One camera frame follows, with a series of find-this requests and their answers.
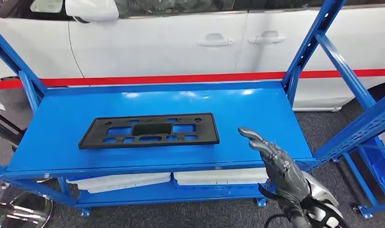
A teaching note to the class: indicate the chrome stool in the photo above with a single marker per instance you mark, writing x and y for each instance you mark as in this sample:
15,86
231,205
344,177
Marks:
22,214

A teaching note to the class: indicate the black plastic car part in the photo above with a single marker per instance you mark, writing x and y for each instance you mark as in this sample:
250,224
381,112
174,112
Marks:
151,129

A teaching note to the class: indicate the white car with red stripe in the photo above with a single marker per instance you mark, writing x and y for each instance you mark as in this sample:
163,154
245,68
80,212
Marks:
148,47

